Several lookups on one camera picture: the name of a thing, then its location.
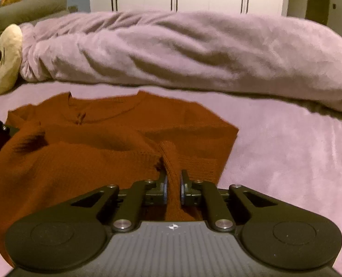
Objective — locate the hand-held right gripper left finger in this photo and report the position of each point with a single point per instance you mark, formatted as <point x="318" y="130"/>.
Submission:
<point x="165" y="192"/>

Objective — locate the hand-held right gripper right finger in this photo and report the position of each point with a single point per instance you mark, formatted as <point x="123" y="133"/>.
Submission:
<point x="182" y="192"/>

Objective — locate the brown knit cardigan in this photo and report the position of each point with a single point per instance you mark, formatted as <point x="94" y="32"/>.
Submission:
<point x="87" y="155"/>

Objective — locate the round cream face pillow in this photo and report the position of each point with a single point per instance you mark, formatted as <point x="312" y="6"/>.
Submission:
<point x="6" y="57"/>

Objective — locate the grey-green padded headboard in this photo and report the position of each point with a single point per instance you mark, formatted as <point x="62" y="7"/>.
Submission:
<point x="29" y="11"/>

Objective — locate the rolled purple duvet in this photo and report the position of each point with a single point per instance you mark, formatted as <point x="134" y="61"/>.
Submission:
<point x="188" y="52"/>

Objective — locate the wall socket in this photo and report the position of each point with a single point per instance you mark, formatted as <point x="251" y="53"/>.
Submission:
<point x="73" y="9"/>

